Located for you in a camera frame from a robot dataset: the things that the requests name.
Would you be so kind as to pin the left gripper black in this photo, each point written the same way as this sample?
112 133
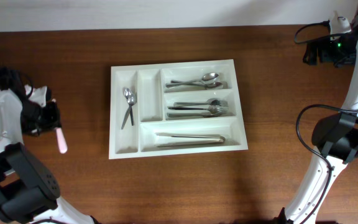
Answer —
54 121

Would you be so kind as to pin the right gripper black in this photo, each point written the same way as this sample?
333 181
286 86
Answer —
325 55

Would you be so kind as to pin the pink plastic knife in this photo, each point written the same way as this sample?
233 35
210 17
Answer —
61 141

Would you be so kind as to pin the small steel teaspoon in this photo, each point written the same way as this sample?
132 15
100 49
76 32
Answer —
127 91
131 100

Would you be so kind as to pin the steel spoon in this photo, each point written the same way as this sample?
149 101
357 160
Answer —
206 79
213 85

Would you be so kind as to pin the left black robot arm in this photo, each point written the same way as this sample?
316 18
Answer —
29 192

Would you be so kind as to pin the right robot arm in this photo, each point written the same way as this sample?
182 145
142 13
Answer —
334 138

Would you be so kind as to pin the white plastic cutlery tray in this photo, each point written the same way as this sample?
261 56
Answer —
148 82

